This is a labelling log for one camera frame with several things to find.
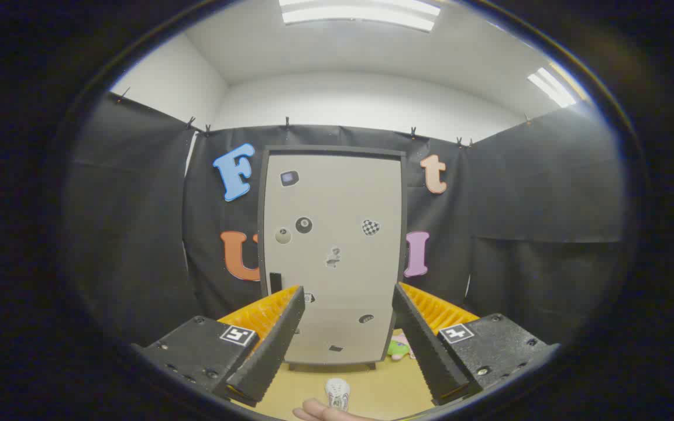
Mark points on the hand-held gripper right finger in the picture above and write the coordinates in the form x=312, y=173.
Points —
x=425, y=345

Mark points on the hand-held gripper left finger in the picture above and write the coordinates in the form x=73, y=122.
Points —
x=272, y=345

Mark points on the white shoe striped sides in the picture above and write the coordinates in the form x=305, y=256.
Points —
x=337, y=390

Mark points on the grey shoe cabinet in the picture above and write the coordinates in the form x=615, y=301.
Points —
x=337, y=150

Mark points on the pink green plush toy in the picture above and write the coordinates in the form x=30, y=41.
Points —
x=396, y=349

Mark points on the black backdrop cloth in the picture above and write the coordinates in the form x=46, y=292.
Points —
x=126, y=204

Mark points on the small ceiling light panel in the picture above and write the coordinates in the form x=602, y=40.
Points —
x=552, y=88

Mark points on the long ceiling light panel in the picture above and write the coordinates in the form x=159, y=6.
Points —
x=360, y=14

